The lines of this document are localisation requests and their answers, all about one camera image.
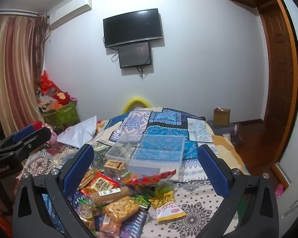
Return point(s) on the small cardboard box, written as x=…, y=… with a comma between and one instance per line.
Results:
x=221, y=117

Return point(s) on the patchwork patterned bedsheet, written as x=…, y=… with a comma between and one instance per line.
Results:
x=198, y=133

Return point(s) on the striped brown curtain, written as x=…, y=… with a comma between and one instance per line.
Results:
x=15, y=74

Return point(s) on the red bean snack packet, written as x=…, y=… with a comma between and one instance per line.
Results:
x=101, y=183

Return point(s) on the white air conditioner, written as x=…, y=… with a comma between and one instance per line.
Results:
x=69, y=11

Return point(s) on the brown wooden door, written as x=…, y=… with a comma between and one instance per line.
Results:
x=278, y=74

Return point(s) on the pink object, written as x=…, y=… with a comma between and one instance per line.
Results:
x=279, y=191

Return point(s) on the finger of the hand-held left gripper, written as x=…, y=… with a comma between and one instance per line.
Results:
x=39, y=136
x=24, y=132

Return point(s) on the green patterned storage box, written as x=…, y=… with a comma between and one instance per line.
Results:
x=64, y=116

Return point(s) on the small black wall monitor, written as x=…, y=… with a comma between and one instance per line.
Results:
x=135, y=55

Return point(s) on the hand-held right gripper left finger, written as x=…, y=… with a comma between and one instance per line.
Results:
x=79, y=169

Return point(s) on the small clear plastic container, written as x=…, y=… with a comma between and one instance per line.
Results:
x=119, y=151

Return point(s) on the white pillow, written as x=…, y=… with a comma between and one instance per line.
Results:
x=79, y=132

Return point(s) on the red plush toys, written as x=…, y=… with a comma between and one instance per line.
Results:
x=52, y=91

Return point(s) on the brown biscuit roll packet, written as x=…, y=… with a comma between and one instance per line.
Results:
x=110, y=196

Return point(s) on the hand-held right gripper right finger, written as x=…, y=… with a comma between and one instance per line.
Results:
x=213, y=171

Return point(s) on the large clear plastic container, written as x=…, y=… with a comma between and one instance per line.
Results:
x=161, y=151

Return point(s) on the red and green snack packet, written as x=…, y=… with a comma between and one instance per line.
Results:
x=151, y=178

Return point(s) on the black wall television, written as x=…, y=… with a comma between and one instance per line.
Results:
x=132, y=28

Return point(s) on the yellow and white snack packet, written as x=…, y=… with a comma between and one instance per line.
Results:
x=167, y=207

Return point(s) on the pile of snack packets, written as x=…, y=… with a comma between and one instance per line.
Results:
x=121, y=210

